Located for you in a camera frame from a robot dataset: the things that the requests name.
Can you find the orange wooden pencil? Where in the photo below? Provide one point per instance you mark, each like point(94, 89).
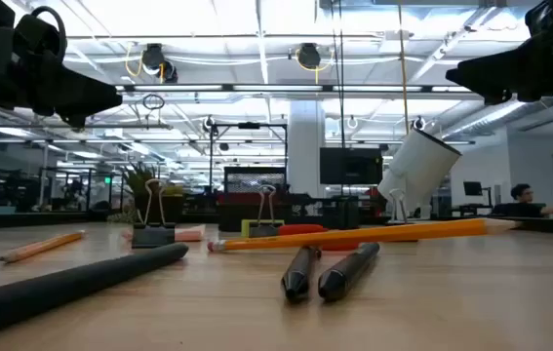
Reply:
point(42, 246)

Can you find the black pen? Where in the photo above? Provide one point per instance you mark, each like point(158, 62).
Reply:
point(300, 273)
point(349, 268)
point(86, 278)

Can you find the pink sticky note pad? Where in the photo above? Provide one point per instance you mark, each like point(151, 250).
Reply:
point(190, 234)

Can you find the yellow pencil with eraser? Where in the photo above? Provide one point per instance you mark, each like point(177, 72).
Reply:
point(354, 235)

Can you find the small ceiling reel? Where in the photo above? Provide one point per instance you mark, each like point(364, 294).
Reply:
point(208, 124)
point(419, 123)

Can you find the small black desk monitor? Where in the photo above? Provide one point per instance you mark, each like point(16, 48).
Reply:
point(473, 188)

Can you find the person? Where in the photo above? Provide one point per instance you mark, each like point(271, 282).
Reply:
point(520, 209)

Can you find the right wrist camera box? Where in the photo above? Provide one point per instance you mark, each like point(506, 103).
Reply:
point(541, 17)

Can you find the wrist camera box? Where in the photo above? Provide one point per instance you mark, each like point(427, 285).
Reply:
point(541, 17)
point(37, 39)

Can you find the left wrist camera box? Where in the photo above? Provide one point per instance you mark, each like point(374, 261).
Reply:
point(37, 39)

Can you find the black wall monitor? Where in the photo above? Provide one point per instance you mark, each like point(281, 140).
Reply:
point(349, 166)

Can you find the black background frame rig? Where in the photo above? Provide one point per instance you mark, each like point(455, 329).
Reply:
point(249, 125)

